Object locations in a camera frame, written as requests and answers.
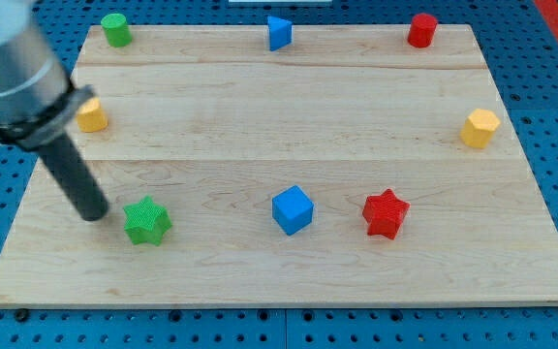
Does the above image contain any red cylinder block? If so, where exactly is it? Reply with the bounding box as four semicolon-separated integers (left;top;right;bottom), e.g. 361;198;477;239
407;13;439;48

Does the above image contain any green cylinder block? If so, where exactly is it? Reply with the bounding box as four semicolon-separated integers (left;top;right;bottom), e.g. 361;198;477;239
100;13;133;48

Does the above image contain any yellow pentagon block left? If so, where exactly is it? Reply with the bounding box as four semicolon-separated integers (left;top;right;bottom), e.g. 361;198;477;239
76;97;109;133

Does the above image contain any green star block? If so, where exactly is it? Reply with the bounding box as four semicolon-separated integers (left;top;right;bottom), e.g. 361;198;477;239
123;196;172;246

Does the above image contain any red star block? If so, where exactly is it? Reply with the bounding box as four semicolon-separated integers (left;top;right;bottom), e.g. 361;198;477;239
362;188;411;240

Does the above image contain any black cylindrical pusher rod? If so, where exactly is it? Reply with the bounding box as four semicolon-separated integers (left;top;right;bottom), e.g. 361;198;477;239
37;133;109;221

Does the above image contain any blue cube block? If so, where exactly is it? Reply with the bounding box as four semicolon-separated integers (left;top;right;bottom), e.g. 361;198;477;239
271;185;314;236

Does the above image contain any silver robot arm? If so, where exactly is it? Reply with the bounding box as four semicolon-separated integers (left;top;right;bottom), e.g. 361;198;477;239
0;0;109;221

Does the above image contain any blue triangle block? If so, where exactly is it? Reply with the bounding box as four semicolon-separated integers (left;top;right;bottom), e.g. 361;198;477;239
266;16;293;51

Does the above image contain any wooden board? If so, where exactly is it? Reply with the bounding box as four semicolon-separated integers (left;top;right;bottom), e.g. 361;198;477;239
0;24;558;309

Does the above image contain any yellow hexagon block right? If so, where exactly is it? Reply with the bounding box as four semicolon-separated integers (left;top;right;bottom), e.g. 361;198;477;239
460;109;501;149

